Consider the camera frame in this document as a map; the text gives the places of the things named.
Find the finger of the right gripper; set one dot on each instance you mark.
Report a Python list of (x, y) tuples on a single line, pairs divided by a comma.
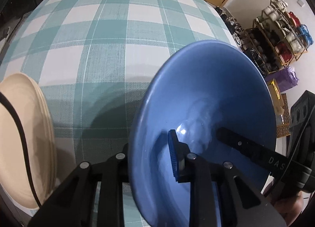
[(270, 160)]

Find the cream plate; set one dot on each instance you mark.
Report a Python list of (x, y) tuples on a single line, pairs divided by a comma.
[(28, 150)]

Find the person right hand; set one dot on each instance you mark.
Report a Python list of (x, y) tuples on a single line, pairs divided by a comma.
[(290, 208)]

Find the teal checked tablecloth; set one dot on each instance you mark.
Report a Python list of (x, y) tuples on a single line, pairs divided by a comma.
[(94, 59)]

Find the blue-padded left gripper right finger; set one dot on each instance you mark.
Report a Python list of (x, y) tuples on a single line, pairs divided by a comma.
[(219, 196)]

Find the cardboard box on floor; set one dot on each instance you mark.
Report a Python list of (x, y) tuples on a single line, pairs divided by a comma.
[(276, 96)]

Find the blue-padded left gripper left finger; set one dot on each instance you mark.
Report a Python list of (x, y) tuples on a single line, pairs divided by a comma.
[(111, 174)]

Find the purple bag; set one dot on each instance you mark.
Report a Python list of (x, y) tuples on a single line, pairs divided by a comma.
[(286, 78)]

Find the shoe rack with shoes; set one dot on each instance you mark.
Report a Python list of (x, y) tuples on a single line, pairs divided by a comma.
[(277, 38)]

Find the blue bowl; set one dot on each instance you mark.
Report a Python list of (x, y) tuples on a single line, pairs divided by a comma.
[(204, 86)]

